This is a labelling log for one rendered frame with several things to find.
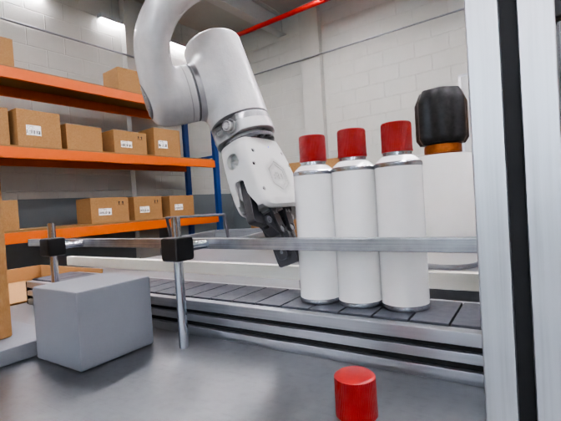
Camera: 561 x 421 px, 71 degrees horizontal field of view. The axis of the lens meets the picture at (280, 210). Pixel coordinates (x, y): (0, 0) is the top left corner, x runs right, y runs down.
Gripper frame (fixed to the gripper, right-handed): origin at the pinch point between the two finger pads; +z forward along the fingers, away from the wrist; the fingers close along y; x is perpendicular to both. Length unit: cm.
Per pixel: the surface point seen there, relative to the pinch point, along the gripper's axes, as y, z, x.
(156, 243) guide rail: -4.4, -8.1, 18.7
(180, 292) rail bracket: -9.9, 0.6, 10.6
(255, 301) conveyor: -3.5, 4.8, 5.1
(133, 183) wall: 274, -176, 360
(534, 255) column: -16.8, 7.3, -26.7
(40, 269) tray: 13, -23, 89
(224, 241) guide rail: -4.4, -3.8, 6.0
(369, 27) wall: 446, -254, 56
